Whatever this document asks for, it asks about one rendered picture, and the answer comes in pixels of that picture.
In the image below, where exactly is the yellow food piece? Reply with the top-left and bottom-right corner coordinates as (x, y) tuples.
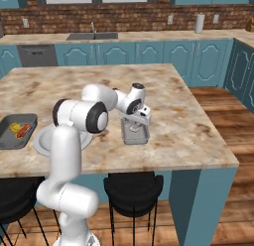
(9, 122), (23, 134)

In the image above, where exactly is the orange sausage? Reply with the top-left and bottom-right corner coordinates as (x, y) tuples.
(15, 122), (32, 139)

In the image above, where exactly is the white paper towel roll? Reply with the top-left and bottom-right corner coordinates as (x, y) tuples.
(193, 13), (205, 35)

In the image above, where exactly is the dark teal side cupboard run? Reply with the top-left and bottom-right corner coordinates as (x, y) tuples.
(222, 38), (254, 114)

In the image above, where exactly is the grey dishwasher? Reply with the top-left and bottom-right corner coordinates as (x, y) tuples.
(16, 44), (60, 68)

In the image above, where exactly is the long teal base cupboard run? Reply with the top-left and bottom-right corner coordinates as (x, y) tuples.
(0, 39), (234, 89)

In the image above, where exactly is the dark grey tupperware container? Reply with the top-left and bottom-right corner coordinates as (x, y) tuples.
(0, 113), (39, 151)

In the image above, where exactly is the large grey plate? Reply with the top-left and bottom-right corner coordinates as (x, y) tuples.
(33, 123), (94, 158)

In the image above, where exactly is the brown wooden block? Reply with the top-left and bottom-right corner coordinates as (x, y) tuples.
(245, 17), (254, 34)

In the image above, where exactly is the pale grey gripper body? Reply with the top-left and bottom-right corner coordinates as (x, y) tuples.
(119, 111), (153, 127)

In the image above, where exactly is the teal kitchen island base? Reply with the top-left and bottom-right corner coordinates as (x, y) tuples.
(74, 167), (239, 246)

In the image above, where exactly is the black bar stool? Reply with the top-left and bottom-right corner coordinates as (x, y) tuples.
(102, 172), (165, 246)
(0, 176), (63, 246)

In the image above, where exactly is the grey sink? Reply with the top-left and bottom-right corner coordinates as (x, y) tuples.
(65, 32), (119, 42)

